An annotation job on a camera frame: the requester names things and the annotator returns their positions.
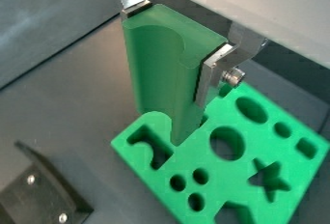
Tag green shape sorter block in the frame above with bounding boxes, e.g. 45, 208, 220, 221
111, 84, 330, 224

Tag black angled fixture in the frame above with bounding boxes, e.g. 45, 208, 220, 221
0, 141, 93, 224

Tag green arch object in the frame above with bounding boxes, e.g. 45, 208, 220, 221
123, 4, 227, 145

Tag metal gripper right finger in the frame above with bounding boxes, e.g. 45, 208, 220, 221
195, 22, 270, 108

